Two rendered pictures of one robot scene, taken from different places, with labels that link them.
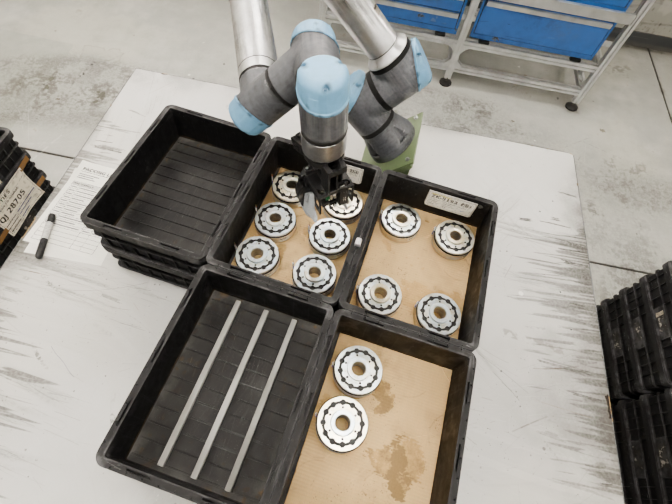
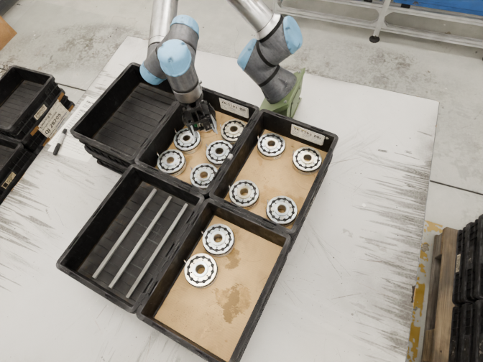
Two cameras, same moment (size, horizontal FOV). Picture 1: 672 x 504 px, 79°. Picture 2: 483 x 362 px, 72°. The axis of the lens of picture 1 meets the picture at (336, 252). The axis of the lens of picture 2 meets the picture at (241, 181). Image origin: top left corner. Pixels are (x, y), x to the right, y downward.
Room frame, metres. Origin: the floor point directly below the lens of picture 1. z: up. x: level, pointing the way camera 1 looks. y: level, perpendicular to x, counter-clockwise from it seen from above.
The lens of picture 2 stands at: (-0.05, -0.33, 1.88)
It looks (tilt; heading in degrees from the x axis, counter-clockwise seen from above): 62 degrees down; 26
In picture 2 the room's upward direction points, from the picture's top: 8 degrees counter-clockwise
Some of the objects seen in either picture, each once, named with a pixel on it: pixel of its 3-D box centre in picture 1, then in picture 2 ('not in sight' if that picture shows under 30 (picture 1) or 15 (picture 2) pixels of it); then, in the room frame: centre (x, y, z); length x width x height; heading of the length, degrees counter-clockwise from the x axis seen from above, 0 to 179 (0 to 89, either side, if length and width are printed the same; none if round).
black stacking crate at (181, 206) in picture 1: (189, 189); (137, 117); (0.59, 0.39, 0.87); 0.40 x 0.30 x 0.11; 171
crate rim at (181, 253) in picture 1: (184, 176); (132, 108); (0.59, 0.39, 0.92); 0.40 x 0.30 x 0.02; 171
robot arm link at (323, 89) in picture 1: (323, 100); (178, 65); (0.49, 0.06, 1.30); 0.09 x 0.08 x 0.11; 16
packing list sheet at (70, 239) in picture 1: (87, 209); (85, 127); (0.58, 0.72, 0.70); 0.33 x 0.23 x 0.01; 178
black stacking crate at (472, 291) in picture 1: (418, 262); (275, 174); (0.50, -0.20, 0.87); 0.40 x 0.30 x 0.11; 171
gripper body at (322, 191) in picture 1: (326, 173); (195, 110); (0.49, 0.04, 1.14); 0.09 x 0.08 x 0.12; 35
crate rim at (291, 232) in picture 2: (424, 251); (275, 166); (0.50, -0.20, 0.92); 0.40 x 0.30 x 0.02; 171
